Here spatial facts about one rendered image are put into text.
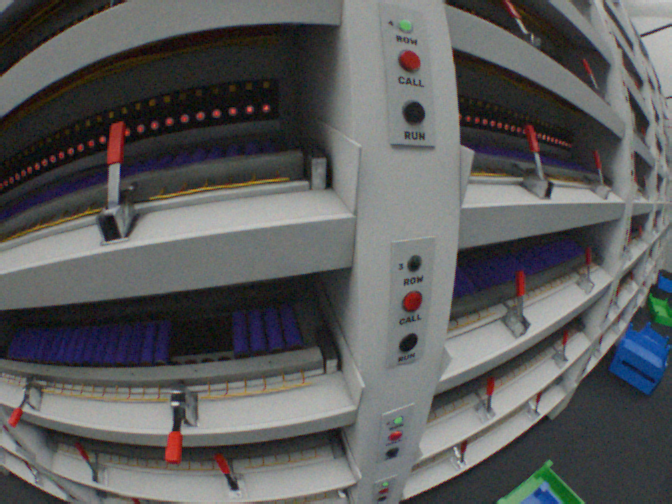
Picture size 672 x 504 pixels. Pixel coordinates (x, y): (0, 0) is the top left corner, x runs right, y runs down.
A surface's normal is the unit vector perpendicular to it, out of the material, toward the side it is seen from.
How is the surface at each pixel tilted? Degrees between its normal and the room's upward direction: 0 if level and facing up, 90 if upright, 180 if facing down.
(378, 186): 90
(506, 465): 0
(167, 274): 108
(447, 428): 18
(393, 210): 90
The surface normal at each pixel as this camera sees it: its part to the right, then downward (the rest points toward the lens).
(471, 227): 0.29, 0.56
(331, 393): 0.04, -0.82
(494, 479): -0.04, -0.95
